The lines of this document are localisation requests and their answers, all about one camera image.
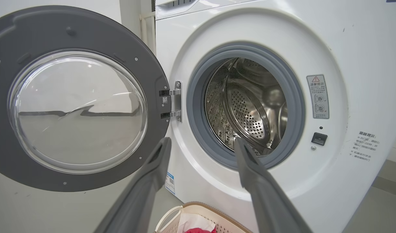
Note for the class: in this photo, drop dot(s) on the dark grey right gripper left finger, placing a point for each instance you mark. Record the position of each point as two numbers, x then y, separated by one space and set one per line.
139 191

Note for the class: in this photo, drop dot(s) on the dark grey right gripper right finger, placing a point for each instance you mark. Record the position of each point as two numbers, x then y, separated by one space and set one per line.
269 200

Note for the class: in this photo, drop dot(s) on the red and white garment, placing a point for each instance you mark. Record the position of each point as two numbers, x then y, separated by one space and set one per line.
194 223

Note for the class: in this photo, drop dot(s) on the dark round washing machine door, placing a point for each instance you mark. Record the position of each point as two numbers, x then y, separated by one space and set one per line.
87 29

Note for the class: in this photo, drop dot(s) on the cream perforated laundry basket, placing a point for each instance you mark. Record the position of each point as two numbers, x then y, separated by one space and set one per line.
172 220

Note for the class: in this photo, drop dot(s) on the black door latch slot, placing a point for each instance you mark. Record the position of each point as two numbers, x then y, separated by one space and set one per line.
319 138

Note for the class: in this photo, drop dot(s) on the steel perforated washing drum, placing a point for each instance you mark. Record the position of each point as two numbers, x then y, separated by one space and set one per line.
246 106

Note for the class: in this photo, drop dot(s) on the chrome door hinge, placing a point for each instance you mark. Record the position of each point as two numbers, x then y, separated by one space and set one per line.
177 102

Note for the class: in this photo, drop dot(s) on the grey rubber door seal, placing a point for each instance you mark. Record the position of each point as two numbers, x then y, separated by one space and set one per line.
198 106

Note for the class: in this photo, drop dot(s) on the white washing machine body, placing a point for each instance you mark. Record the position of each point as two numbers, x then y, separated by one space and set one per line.
363 64

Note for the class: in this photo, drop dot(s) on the blue energy label sticker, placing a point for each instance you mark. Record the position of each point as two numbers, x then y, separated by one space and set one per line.
170 183

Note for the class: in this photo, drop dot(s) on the black text instruction label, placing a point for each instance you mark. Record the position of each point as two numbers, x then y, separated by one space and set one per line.
364 145

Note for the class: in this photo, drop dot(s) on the grey warning sticker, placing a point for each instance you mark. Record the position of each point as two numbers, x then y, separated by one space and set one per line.
317 97

